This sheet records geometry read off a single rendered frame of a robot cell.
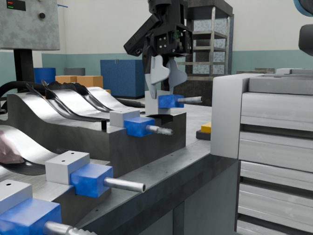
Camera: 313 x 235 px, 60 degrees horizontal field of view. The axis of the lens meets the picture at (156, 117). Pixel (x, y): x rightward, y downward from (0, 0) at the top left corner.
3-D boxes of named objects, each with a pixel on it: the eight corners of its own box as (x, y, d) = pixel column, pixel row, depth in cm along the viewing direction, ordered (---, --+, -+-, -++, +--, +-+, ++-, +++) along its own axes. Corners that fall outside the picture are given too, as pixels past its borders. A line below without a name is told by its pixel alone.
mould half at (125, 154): (186, 146, 69) (187, 93, 66) (110, 181, 49) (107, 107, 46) (68, 121, 99) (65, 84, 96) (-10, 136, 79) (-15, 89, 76)
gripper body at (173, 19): (175, 51, 55) (173, -9, 55) (142, 58, 60) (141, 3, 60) (193, 57, 61) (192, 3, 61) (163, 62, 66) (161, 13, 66)
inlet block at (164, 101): (207, 112, 58) (207, 87, 58) (196, 112, 54) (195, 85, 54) (158, 114, 66) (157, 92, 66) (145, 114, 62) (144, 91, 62)
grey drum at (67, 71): (87, 98, 796) (85, 67, 779) (86, 100, 740) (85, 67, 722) (66, 98, 784) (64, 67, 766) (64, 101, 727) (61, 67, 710)
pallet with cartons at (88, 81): (112, 109, 595) (111, 75, 580) (92, 116, 519) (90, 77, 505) (67, 107, 634) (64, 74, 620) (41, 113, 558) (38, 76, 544)
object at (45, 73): (62, 99, 771) (60, 67, 754) (45, 101, 720) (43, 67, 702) (48, 98, 797) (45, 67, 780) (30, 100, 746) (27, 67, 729)
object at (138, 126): (179, 144, 50) (180, 115, 49) (163, 150, 46) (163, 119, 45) (127, 133, 58) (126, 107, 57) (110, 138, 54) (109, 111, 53)
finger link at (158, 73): (163, 93, 54) (168, 50, 56) (141, 95, 58) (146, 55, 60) (172, 97, 57) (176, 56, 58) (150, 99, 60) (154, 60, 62)
